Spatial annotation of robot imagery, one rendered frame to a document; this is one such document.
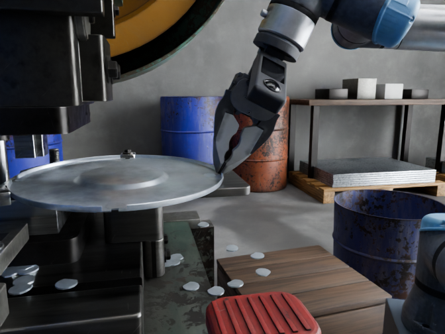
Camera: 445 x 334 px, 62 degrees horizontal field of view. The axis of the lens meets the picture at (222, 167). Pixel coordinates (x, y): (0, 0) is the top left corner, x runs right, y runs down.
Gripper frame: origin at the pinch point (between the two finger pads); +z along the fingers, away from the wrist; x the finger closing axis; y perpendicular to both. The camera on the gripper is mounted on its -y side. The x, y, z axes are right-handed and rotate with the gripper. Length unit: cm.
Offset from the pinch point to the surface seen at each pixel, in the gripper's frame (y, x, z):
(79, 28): -8.6, 23.4, -9.2
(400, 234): 63, -77, 6
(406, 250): 62, -82, 10
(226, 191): -6.7, -0.9, 1.9
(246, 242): 160, -58, 61
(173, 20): 32.7, 18.9, -20.5
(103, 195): -10.1, 13.3, 7.6
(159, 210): -5.5, 6.1, 8.2
